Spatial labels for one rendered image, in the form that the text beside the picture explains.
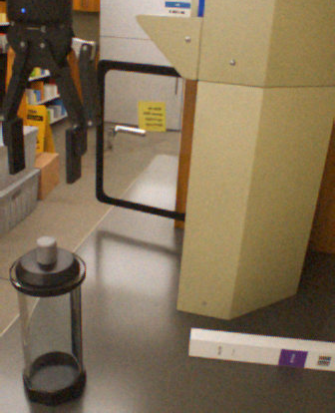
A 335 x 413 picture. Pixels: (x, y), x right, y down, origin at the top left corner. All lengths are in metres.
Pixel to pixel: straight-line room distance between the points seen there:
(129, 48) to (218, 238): 5.19
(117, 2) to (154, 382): 5.46
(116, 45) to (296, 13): 5.27
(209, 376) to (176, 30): 0.59
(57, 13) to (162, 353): 0.60
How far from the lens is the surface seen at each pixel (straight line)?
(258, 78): 0.76
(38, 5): 0.52
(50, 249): 0.63
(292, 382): 0.85
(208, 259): 0.87
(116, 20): 5.98
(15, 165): 0.60
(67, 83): 0.54
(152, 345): 0.87
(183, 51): 0.77
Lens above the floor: 1.52
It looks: 23 degrees down
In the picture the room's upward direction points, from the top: 4 degrees clockwise
